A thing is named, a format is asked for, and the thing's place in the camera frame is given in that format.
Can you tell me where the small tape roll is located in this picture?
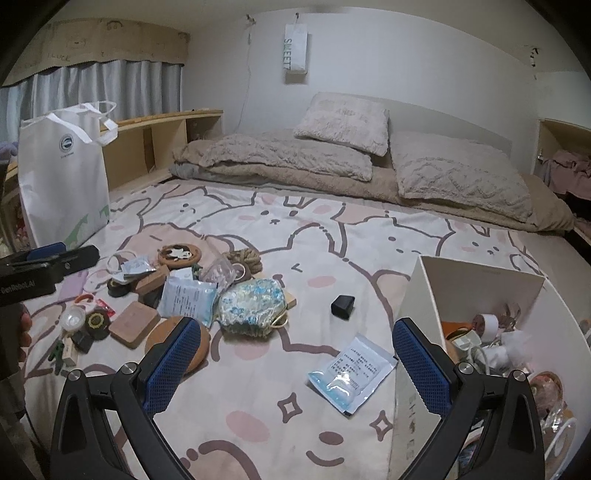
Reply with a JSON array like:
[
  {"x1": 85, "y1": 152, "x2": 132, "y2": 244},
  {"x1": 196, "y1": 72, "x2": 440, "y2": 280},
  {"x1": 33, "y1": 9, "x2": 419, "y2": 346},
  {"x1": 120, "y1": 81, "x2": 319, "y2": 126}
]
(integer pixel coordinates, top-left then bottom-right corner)
[{"x1": 475, "y1": 314, "x2": 499, "y2": 342}]

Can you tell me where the hanging white cable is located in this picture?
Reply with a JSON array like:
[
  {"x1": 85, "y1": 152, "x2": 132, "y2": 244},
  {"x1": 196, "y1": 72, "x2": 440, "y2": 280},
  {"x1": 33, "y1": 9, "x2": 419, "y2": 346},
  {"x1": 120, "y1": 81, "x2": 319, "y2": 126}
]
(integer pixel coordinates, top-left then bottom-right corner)
[{"x1": 238, "y1": 16, "x2": 257, "y2": 134}]

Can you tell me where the long textured beige pillow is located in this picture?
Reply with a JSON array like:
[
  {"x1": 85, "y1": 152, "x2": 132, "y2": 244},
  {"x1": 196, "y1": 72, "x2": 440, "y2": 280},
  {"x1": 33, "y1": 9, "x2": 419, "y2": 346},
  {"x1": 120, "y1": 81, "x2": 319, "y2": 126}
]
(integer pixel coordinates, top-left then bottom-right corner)
[{"x1": 198, "y1": 134, "x2": 373, "y2": 182}]

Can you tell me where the white cardboard box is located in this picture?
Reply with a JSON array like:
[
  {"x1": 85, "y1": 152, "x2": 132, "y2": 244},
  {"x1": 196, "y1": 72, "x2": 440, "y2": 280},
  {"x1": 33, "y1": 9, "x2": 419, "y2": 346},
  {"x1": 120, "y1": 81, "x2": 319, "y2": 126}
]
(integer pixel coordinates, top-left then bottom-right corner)
[{"x1": 394, "y1": 255, "x2": 591, "y2": 480}]

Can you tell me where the white hanging paper bag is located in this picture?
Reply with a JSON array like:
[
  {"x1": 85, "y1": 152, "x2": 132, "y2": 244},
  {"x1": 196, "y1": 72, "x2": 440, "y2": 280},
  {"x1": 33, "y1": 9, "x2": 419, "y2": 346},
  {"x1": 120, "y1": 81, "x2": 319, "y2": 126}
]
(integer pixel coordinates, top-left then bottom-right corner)
[{"x1": 281, "y1": 23, "x2": 309, "y2": 84}]

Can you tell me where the small white foil packet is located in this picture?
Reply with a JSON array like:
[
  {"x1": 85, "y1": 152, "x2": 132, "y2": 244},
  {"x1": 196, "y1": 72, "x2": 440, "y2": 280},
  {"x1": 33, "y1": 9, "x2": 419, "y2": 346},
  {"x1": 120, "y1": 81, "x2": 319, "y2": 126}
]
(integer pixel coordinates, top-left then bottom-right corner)
[{"x1": 121, "y1": 258, "x2": 155, "y2": 278}]

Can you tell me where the large floral tape roll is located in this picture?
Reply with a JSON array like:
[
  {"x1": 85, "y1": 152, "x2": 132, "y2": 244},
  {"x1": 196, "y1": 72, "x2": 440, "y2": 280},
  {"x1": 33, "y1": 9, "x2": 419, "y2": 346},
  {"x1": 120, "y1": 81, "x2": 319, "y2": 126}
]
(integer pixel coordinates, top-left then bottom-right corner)
[{"x1": 526, "y1": 369, "x2": 564, "y2": 411}]

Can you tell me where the grey headboard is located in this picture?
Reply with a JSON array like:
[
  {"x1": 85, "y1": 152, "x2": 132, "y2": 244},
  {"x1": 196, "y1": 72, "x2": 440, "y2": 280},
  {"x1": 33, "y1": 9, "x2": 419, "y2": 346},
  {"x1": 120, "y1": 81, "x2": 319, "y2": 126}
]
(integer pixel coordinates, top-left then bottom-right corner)
[{"x1": 369, "y1": 95, "x2": 513, "y2": 153}]

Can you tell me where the blue face mask packet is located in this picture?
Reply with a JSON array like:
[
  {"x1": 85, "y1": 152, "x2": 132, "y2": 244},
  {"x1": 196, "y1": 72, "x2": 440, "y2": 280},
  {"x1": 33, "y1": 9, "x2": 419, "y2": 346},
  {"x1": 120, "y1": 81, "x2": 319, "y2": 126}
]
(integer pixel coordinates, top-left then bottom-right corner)
[
  {"x1": 158, "y1": 277, "x2": 219, "y2": 329},
  {"x1": 307, "y1": 335, "x2": 398, "y2": 417}
]

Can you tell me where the white ring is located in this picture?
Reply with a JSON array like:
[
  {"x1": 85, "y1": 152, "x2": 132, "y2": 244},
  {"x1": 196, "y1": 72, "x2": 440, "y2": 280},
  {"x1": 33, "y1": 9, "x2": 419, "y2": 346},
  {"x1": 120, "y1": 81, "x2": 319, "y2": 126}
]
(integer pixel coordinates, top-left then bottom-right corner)
[{"x1": 107, "y1": 250, "x2": 139, "y2": 278}]

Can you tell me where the coiled rope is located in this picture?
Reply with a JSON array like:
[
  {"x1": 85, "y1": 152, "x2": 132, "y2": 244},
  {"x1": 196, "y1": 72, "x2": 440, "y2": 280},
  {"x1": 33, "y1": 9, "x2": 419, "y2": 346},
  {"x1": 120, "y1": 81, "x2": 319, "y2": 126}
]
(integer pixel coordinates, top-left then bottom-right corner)
[{"x1": 224, "y1": 248, "x2": 264, "y2": 280}]

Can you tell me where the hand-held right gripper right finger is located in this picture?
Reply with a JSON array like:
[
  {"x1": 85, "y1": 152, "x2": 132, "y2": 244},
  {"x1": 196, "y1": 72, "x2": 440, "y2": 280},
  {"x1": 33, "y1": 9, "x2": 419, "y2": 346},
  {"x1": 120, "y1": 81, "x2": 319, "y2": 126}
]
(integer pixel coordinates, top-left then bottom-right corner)
[{"x1": 392, "y1": 316, "x2": 546, "y2": 480}]

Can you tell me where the person's left hand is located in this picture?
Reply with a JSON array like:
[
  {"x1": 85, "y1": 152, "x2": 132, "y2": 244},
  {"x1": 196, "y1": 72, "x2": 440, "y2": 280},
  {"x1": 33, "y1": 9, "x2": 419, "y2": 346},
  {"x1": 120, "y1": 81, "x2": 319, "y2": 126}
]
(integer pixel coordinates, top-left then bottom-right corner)
[{"x1": 16, "y1": 307, "x2": 34, "y2": 366}]

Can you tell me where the square light wooden coaster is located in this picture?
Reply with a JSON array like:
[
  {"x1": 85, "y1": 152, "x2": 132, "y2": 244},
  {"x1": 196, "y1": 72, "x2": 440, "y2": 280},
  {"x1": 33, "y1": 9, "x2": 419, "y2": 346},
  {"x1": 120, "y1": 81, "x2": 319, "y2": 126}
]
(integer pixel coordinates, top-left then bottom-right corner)
[{"x1": 108, "y1": 302, "x2": 161, "y2": 348}]

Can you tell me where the green cactus figure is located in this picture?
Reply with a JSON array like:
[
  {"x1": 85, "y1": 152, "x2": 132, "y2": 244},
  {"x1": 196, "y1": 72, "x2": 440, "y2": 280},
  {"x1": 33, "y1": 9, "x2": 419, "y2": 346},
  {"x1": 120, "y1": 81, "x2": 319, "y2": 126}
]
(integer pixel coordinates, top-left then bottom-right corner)
[{"x1": 51, "y1": 342, "x2": 70, "y2": 374}]

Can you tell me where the pink card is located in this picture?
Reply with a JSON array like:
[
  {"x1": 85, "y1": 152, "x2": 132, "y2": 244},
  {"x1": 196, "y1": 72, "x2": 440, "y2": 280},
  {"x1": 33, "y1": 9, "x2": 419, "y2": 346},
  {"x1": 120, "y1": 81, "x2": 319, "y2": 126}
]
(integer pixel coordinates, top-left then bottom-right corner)
[{"x1": 58, "y1": 270, "x2": 88, "y2": 303}]

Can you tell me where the round cork coaster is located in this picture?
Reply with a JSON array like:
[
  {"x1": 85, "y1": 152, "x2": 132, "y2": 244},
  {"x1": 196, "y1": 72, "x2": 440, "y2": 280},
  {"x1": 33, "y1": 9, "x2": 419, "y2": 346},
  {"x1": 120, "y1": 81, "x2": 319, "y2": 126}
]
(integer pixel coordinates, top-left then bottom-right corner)
[{"x1": 145, "y1": 315, "x2": 212, "y2": 370}]

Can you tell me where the clear tape roll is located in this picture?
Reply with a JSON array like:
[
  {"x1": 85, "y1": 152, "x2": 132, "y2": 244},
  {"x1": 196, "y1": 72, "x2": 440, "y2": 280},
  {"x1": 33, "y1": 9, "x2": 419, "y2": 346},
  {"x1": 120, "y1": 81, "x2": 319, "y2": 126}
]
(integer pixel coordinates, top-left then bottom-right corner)
[{"x1": 60, "y1": 307, "x2": 88, "y2": 330}]

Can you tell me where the pink clothes pile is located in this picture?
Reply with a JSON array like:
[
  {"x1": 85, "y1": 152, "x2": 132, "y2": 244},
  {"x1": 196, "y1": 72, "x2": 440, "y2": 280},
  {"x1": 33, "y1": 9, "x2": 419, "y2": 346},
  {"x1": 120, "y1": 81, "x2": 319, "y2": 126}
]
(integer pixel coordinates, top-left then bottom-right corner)
[{"x1": 549, "y1": 148, "x2": 591, "y2": 195}]

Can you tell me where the clear plastic bag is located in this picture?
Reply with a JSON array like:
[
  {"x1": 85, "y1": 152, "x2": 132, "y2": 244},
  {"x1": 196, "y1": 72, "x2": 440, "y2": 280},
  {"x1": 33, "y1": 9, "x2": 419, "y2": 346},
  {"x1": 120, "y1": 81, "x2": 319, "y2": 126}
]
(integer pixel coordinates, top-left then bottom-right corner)
[{"x1": 201, "y1": 256, "x2": 234, "y2": 291}]

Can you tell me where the grey curtain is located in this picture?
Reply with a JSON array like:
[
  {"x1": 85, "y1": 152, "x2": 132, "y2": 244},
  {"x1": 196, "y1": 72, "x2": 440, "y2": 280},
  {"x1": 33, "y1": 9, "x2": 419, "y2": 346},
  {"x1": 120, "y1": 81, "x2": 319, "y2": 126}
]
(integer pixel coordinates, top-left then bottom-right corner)
[{"x1": 0, "y1": 60, "x2": 185, "y2": 139}]

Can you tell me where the dark round flower badge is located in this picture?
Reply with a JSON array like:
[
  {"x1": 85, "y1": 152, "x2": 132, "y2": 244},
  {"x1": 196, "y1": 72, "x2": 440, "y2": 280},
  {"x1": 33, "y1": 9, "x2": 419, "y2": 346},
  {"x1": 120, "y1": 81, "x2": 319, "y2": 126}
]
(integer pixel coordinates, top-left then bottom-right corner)
[{"x1": 85, "y1": 311, "x2": 112, "y2": 340}]

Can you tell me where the black charger cube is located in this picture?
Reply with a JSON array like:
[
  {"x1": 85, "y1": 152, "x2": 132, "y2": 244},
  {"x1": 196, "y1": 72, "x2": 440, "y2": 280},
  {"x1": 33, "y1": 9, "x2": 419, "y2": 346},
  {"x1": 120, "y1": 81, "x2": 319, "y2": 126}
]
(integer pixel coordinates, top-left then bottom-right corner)
[{"x1": 331, "y1": 295, "x2": 355, "y2": 320}]

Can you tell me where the beige printed curtain valance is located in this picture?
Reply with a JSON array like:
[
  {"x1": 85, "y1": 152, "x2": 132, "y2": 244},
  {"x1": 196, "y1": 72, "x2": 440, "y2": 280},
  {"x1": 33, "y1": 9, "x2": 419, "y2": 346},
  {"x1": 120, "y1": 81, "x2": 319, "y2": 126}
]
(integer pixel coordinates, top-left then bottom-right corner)
[{"x1": 2, "y1": 18, "x2": 190, "y2": 86}]

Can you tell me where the fluffy square pillow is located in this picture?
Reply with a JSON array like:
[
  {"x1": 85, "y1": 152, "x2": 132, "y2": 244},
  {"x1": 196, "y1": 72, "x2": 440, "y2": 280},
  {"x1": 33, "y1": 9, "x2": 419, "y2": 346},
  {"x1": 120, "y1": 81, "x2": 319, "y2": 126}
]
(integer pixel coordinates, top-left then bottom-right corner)
[{"x1": 293, "y1": 92, "x2": 390, "y2": 157}]

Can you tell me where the floral drawstring pouch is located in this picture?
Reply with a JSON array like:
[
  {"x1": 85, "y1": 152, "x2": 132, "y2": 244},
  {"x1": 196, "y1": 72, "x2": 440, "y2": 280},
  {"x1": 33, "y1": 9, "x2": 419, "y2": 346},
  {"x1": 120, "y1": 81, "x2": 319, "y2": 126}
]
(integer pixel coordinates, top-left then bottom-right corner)
[{"x1": 217, "y1": 278, "x2": 289, "y2": 340}]

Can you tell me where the beige fleece blanket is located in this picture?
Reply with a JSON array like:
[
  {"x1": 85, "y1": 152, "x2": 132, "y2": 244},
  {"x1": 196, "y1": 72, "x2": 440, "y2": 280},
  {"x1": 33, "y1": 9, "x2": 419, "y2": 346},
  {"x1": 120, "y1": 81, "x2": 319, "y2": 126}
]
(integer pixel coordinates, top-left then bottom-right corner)
[{"x1": 168, "y1": 134, "x2": 575, "y2": 232}]

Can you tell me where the wooden wall cubby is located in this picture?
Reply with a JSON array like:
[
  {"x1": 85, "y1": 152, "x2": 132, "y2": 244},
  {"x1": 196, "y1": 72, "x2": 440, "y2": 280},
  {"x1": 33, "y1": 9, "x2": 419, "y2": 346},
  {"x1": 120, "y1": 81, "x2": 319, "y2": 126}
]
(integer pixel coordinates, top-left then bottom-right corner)
[{"x1": 531, "y1": 117, "x2": 591, "y2": 241}]

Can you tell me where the wooden bedside shelf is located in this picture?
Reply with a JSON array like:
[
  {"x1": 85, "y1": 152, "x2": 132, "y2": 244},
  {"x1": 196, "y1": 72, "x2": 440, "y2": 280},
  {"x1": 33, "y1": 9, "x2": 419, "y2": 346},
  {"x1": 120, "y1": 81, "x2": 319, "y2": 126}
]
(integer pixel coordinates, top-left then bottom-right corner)
[{"x1": 99, "y1": 109, "x2": 225, "y2": 192}]

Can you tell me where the zigzag textured beige pillow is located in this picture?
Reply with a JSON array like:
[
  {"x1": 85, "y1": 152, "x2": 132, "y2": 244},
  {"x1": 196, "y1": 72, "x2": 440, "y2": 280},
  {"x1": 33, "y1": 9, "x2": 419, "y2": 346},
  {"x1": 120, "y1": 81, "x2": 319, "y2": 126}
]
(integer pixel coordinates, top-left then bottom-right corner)
[{"x1": 390, "y1": 131, "x2": 532, "y2": 223}]

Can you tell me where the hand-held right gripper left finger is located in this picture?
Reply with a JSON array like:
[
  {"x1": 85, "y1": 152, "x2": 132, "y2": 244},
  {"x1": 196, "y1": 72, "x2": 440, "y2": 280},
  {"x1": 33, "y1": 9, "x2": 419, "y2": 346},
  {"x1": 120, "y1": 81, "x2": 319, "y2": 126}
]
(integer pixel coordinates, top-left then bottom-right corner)
[{"x1": 50, "y1": 316, "x2": 201, "y2": 480}]

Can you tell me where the white tote bag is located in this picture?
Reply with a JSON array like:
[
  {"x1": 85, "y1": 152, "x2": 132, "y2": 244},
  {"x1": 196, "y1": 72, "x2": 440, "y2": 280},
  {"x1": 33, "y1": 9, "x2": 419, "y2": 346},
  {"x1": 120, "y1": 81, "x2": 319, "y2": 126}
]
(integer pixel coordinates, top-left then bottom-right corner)
[{"x1": 17, "y1": 100, "x2": 118, "y2": 250}]

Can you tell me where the cartoon printed blanket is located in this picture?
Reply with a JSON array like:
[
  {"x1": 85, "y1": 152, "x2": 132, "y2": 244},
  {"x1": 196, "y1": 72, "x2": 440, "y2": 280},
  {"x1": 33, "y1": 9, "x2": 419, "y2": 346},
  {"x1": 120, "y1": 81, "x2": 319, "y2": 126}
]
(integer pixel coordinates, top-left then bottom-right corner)
[{"x1": 18, "y1": 178, "x2": 573, "y2": 480}]

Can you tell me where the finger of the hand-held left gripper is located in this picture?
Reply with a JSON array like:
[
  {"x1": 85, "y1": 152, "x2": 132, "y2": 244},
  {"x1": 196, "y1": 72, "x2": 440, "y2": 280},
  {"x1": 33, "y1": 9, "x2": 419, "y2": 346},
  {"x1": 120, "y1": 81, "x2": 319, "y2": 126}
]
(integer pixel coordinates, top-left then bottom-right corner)
[
  {"x1": 25, "y1": 242, "x2": 68, "y2": 263},
  {"x1": 46, "y1": 246, "x2": 100, "y2": 282}
]

